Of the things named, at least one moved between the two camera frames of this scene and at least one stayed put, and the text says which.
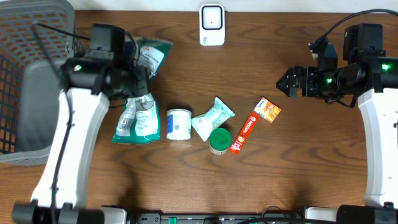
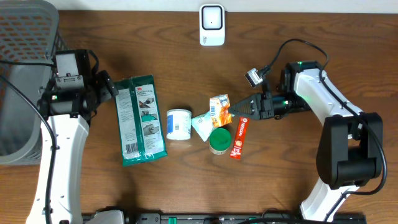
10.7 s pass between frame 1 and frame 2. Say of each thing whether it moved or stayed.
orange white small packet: moved
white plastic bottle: stayed
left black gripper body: moved
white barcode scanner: stayed
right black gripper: moved
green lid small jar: stayed
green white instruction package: moved
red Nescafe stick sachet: moved
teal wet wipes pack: stayed
